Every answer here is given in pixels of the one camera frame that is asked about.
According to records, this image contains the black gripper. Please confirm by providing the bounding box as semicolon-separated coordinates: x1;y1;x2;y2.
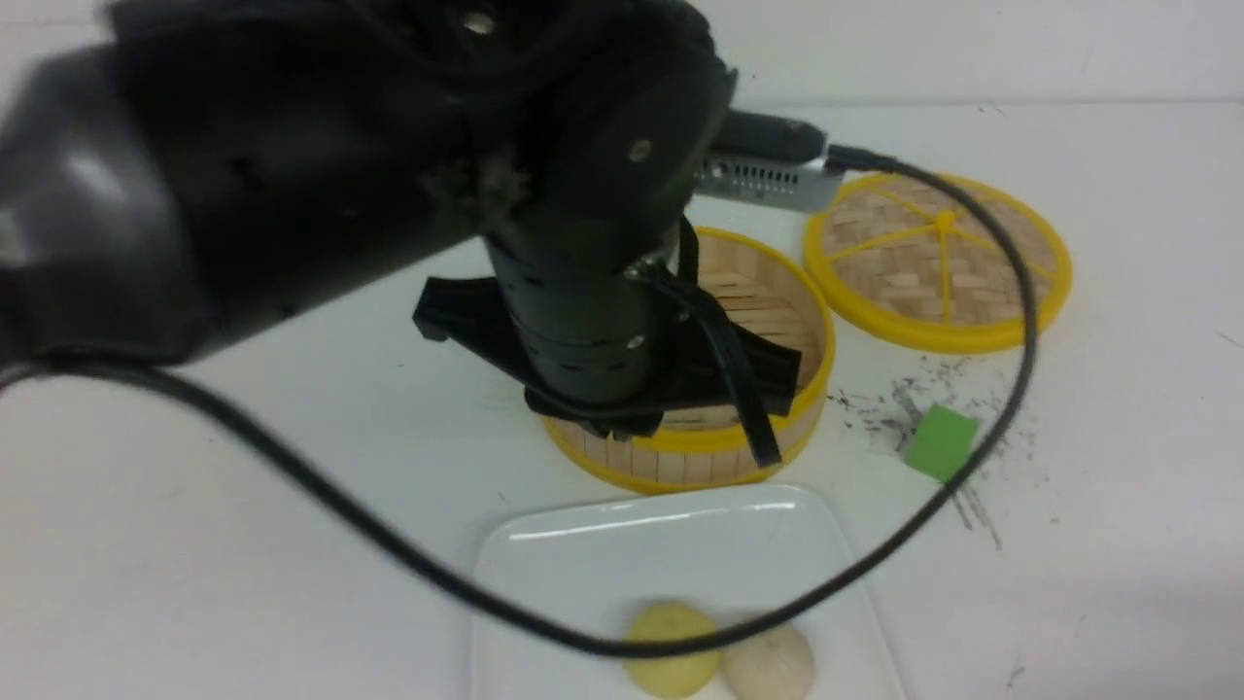
413;221;802;439

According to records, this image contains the yellow steamed bun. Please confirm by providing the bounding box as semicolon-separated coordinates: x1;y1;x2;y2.
623;601;722;700

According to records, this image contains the white steamed bun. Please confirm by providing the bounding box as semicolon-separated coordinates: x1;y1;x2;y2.
720;624;816;699

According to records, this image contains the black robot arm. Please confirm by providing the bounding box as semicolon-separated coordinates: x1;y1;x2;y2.
2;1;800;436

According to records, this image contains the white rectangular plate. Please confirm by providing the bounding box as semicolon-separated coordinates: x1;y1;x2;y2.
469;482;907;699

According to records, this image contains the yellow bamboo steamer basket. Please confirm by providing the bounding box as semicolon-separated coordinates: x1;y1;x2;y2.
542;228;836;495

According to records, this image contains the yellow bamboo steamer lid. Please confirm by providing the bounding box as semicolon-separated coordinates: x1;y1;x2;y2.
802;174;1023;356

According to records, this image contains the green block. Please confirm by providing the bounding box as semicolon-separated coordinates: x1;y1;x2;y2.
904;403;982;484

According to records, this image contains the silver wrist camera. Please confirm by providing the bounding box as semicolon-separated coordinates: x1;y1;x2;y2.
695;109;845;214

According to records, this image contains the black camera cable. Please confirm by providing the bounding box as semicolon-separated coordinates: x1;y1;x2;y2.
0;144;1039;660

